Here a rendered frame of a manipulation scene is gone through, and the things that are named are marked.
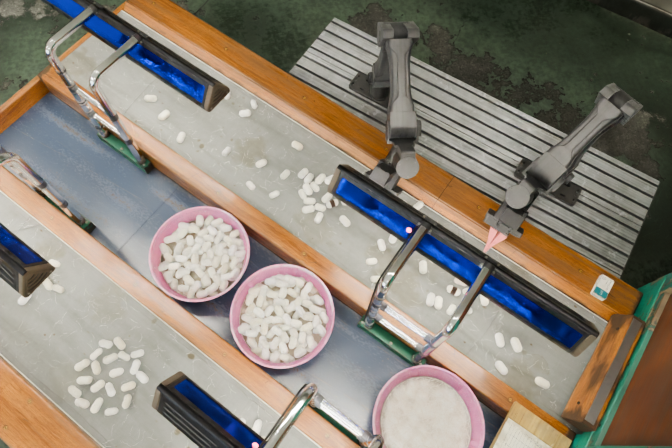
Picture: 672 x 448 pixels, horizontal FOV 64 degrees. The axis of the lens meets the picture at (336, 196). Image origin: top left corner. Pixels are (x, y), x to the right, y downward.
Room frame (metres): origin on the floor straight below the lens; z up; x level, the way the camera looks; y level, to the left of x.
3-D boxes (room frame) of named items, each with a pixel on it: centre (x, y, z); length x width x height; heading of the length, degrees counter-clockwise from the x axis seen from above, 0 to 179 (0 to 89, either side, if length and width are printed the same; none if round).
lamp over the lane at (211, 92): (0.91, 0.56, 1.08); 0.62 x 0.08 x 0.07; 58
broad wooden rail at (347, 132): (0.85, -0.04, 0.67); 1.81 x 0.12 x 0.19; 58
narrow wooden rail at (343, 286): (0.52, 0.17, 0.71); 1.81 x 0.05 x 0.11; 58
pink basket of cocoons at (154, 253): (0.44, 0.35, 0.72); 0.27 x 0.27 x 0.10
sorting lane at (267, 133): (0.67, 0.07, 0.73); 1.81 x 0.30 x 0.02; 58
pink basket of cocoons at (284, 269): (0.29, 0.12, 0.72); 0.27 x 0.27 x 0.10
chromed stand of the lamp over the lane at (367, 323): (0.32, -0.21, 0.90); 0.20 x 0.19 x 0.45; 58
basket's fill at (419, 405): (0.06, -0.25, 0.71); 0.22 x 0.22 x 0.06
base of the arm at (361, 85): (1.06, -0.12, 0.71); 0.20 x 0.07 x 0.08; 61
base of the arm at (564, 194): (0.77, -0.65, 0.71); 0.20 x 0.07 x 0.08; 61
